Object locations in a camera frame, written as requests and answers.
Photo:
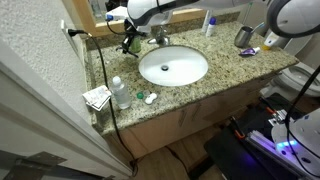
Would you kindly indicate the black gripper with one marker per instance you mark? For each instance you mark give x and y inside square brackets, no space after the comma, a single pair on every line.
[131,31]

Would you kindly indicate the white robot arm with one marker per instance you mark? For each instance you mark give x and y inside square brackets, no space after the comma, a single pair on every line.
[213,5]

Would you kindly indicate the stainless steel cup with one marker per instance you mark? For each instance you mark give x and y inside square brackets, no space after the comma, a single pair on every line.
[242,37]

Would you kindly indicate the silver faucet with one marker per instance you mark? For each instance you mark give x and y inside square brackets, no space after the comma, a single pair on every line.
[160,37]

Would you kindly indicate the dark sink drain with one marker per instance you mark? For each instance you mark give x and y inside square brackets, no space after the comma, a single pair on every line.
[164,68]

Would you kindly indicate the clear plastic water bottle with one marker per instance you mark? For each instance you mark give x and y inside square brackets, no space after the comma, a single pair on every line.
[120,95]

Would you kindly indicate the white oval sink basin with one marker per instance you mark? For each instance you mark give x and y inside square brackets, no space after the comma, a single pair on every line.
[173,66]

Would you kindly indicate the green lens case cap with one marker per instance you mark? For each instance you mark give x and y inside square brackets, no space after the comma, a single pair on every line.
[140,96]

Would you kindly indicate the clear lens case cap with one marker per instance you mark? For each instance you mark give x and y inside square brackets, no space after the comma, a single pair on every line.
[146,94]

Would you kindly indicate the white contact lens case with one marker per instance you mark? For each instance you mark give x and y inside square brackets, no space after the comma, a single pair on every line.
[150,98]

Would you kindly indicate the white paper packet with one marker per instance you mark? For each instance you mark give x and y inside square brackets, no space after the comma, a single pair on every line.
[96,97]

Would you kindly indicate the tall white tube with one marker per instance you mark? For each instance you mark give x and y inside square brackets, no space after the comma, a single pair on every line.
[206,20]

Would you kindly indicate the small white bottle blue cap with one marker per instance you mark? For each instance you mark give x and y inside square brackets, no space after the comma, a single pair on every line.
[210,28]

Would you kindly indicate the wooden vanity cabinet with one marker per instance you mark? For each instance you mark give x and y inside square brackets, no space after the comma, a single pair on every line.
[160,130]

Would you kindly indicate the white door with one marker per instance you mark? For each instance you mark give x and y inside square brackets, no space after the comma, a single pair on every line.
[40,126]

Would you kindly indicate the purple white toothpaste tube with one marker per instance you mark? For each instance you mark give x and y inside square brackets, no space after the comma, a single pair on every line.
[249,51]

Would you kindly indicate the blue toothbrush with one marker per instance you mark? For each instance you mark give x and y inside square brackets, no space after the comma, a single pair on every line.
[257,27]

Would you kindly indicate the orange black clamp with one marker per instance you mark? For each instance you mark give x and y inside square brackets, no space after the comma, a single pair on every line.
[270,111]
[238,130]

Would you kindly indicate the white lotion tube blue logo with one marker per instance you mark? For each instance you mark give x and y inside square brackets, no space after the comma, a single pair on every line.
[270,40]

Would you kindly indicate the grey metal door hinge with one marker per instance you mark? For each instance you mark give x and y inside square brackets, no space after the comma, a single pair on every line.
[30,165]

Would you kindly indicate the black robot platform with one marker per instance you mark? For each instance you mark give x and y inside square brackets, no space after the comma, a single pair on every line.
[233,156]

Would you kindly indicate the white toilet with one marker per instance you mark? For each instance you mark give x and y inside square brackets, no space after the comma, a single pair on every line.
[300,80]

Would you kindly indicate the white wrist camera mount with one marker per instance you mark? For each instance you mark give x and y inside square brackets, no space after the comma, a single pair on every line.
[116,14]

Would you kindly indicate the white wall outlet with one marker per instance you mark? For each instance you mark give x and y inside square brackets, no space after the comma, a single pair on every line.
[68,38]

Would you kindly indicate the aluminium mounting rail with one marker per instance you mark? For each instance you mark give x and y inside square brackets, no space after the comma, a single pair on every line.
[266,145]

